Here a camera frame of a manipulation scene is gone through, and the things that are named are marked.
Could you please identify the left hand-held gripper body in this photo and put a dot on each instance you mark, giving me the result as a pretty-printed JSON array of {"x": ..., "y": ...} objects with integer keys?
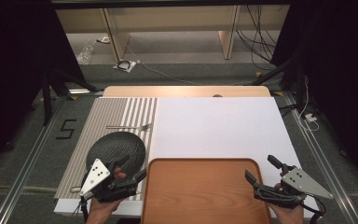
[{"x": 94, "y": 177}]

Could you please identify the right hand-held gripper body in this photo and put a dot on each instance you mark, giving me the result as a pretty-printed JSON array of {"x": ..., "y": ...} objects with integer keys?
[{"x": 298, "y": 182}]

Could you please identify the black textured plate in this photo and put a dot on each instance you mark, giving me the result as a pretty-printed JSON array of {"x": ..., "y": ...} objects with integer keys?
[{"x": 118, "y": 146}]

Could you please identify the silver metal fork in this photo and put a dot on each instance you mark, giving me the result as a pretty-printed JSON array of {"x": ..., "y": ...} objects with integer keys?
[{"x": 127, "y": 127}]

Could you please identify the brown wooden tray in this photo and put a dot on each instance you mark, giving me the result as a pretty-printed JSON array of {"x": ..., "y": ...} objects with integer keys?
[{"x": 205, "y": 193}]

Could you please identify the person's left hand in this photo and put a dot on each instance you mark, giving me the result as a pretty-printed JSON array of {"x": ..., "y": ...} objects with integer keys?
[{"x": 102, "y": 209}]

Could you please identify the person's right hand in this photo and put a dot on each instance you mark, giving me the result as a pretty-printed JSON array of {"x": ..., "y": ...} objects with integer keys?
[{"x": 289, "y": 216}]

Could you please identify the grey striped placemat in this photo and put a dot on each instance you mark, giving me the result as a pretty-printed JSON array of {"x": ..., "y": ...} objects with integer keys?
[{"x": 105, "y": 115}]

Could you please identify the white power adapter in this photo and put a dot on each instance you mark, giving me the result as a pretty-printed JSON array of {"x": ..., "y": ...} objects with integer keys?
[{"x": 310, "y": 117}]

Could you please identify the white tablecloth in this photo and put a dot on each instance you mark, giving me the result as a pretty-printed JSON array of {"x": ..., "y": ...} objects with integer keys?
[{"x": 217, "y": 130}]

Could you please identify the black metal stand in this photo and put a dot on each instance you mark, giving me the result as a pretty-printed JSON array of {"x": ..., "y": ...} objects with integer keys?
[
  {"x": 46, "y": 96},
  {"x": 300, "y": 84}
]

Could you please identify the black curtain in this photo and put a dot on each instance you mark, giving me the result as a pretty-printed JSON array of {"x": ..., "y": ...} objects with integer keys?
[
  {"x": 12, "y": 62},
  {"x": 341, "y": 77}
]

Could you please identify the clear plastic bottle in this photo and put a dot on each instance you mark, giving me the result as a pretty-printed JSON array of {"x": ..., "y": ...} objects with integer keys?
[{"x": 85, "y": 55}]

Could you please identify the light wooden desk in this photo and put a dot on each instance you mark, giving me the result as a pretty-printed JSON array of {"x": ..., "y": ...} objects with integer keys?
[{"x": 167, "y": 18}]

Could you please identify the metal floor rail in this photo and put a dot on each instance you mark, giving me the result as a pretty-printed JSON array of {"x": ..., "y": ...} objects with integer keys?
[
  {"x": 28, "y": 161},
  {"x": 323, "y": 155}
]

